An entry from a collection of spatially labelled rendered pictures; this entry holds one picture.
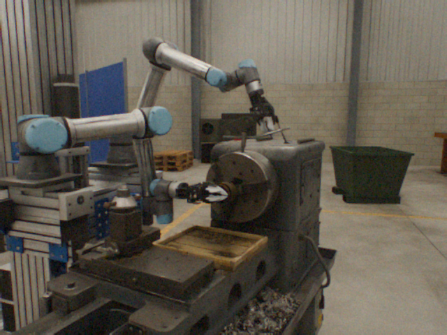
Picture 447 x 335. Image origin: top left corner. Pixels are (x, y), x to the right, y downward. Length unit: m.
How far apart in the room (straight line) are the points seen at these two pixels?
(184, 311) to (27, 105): 1.14
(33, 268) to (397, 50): 11.04
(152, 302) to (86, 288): 0.21
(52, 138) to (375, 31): 11.05
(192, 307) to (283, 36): 11.07
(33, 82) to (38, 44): 0.16
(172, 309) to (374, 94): 10.89
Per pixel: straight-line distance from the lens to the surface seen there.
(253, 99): 1.62
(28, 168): 1.48
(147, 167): 1.63
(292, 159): 1.63
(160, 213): 1.57
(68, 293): 1.13
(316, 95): 11.45
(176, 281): 0.98
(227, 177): 1.54
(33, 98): 1.72
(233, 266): 1.26
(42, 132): 1.32
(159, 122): 1.46
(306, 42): 11.70
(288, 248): 1.73
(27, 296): 2.00
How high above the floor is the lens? 1.39
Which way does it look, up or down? 9 degrees down
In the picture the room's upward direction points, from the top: straight up
